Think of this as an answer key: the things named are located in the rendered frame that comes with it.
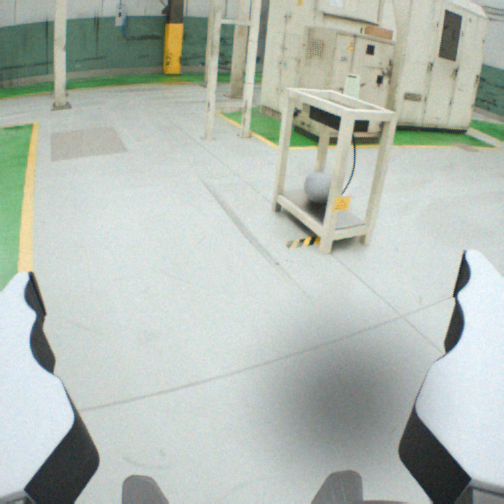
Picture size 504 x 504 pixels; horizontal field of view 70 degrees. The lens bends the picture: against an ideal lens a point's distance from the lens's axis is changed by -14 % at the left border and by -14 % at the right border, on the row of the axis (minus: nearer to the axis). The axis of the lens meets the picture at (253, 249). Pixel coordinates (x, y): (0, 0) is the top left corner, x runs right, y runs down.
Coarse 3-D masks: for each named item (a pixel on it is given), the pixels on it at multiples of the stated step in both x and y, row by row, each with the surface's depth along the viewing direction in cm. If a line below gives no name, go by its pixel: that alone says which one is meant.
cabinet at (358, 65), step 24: (312, 48) 399; (336, 48) 372; (360, 48) 385; (384, 48) 397; (312, 72) 409; (336, 72) 388; (360, 72) 400; (384, 72) 413; (360, 96) 416; (384, 96) 430; (312, 120) 426
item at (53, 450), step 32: (32, 288) 11; (0, 320) 9; (32, 320) 9; (0, 352) 8; (32, 352) 8; (0, 384) 7; (32, 384) 7; (0, 416) 6; (32, 416) 7; (64, 416) 7; (0, 448) 6; (32, 448) 6; (64, 448) 6; (96, 448) 7; (0, 480) 5; (32, 480) 5; (64, 480) 6
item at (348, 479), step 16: (128, 480) 5; (144, 480) 5; (336, 480) 5; (352, 480) 5; (128, 496) 5; (144, 496) 5; (160, 496) 5; (320, 496) 5; (336, 496) 5; (352, 496) 5
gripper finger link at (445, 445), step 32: (480, 256) 10; (480, 288) 9; (480, 320) 8; (448, 352) 8; (480, 352) 7; (448, 384) 7; (480, 384) 7; (416, 416) 6; (448, 416) 6; (480, 416) 6; (416, 448) 6; (448, 448) 6; (480, 448) 5; (416, 480) 7; (448, 480) 6; (480, 480) 5
